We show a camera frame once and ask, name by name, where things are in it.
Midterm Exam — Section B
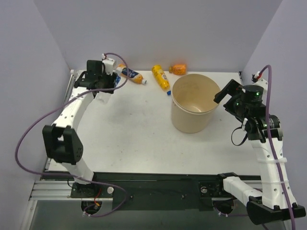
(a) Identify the blue label water bottle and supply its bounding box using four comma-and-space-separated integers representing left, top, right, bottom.
94, 76, 122, 105

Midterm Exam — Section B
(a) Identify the orange bottle with blue label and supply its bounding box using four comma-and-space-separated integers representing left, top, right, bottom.
116, 64, 147, 85

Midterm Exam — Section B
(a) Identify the tan round bin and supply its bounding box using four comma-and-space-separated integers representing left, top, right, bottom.
171, 73, 220, 134

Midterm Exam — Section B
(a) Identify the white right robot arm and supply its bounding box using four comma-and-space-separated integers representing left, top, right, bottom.
214, 80, 306, 225

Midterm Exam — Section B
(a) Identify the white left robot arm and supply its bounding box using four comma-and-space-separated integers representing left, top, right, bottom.
42, 58, 119, 184

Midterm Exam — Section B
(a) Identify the small orange bottle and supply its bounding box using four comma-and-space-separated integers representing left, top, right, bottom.
169, 64, 187, 76

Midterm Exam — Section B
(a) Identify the yellow bottle with blue cap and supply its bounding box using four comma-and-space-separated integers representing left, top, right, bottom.
151, 65, 171, 96

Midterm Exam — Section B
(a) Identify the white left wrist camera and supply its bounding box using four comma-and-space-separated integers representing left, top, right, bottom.
101, 53, 117, 75

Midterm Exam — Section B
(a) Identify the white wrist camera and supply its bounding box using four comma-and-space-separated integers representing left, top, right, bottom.
101, 53, 117, 75
251, 71, 268, 93

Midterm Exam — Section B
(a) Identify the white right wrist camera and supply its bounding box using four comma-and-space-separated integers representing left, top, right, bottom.
251, 71, 268, 93

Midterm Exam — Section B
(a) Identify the black mounting rail plate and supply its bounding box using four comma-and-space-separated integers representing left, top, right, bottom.
43, 172, 260, 217

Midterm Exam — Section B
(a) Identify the aluminium frame rail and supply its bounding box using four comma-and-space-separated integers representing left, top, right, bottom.
29, 181, 71, 201

